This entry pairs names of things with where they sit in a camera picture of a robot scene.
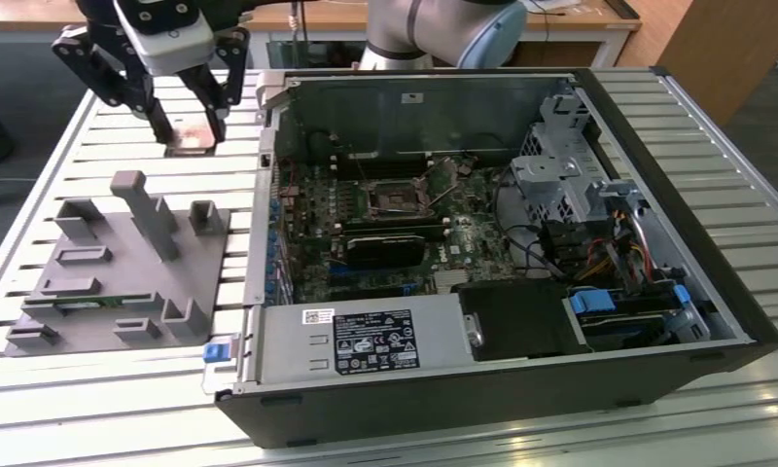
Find metal socket cover frame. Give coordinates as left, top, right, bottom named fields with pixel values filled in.
left=416, top=159, right=461, bottom=206

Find silver metal handle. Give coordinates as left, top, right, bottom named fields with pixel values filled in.
left=462, top=313, right=488, bottom=347

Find black plastic shroud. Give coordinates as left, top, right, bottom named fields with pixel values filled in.
left=452, top=279, right=590, bottom=364

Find green motherboard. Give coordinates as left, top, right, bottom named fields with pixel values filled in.
left=274, top=158, right=526, bottom=305

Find blue case latch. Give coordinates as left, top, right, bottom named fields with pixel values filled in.
left=204, top=341, right=236, bottom=365

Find black open PC case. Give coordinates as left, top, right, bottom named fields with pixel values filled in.
left=201, top=66, right=778, bottom=449

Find long wooden desk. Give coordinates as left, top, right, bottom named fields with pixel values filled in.
left=0, top=0, right=644, bottom=69

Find small silver heatsink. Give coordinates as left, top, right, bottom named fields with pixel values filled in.
left=433, top=271, right=469, bottom=294

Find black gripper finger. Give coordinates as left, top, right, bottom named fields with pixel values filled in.
left=178, top=26, right=253, bottom=144
left=49, top=26, right=177, bottom=146

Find white papers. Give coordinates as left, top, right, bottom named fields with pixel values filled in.
left=528, top=0, right=602, bottom=14

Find black graphics card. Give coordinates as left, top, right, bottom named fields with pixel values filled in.
left=342, top=233, right=428, bottom=272

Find silver topped CPU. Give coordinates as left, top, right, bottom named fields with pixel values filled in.
left=166, top=120, right=220, bottom=153

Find blue disk carrier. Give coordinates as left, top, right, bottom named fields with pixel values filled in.
left=566, top=286, right=689, bottom=322

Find coloured power wire bundle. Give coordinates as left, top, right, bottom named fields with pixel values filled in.
left=576, top=208, right=660, bottom=293

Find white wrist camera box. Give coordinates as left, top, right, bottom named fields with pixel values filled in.
left=112, top=0, right=217, bottom=78

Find silver power supply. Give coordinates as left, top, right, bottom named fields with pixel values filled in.
left=232, top=304, right=478, bottom=395

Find silver drive cage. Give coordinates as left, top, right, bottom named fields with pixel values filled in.
left=509, top=94, right=648, bottom=225

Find CPU socket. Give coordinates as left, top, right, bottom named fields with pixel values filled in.
left=360, top=178, right=437, bottom=220

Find wooden cabinet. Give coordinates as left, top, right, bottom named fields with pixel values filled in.
left=614, top=0, right=778, bottom=128

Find grey parts rack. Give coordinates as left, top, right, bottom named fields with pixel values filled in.
left=2, top=169, right=234, bottom=360

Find green RAM stick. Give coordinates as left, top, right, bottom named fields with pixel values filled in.
left=50, top=295, right=154, bottom=311

